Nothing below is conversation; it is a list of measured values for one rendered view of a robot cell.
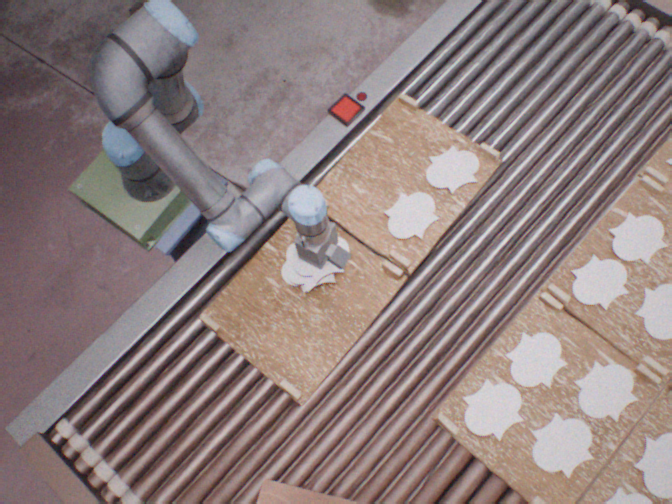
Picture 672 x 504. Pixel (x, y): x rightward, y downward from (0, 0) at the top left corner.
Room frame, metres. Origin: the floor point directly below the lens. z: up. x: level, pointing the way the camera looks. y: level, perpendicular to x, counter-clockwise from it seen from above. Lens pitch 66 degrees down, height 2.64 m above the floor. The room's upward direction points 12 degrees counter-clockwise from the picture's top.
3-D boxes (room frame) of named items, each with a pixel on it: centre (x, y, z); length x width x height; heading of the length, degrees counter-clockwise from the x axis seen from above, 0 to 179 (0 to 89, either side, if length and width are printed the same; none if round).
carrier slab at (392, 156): (0.91, -0.22, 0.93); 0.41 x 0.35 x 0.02; 130
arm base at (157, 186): (1.06, 0.45, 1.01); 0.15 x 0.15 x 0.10
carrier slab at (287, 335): (0.64, 0.11, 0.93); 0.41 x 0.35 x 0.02; 130
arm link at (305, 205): (0.71, 0.04, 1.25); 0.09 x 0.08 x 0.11; 36
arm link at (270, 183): (0.78, 0.11, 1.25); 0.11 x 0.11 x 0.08; 36
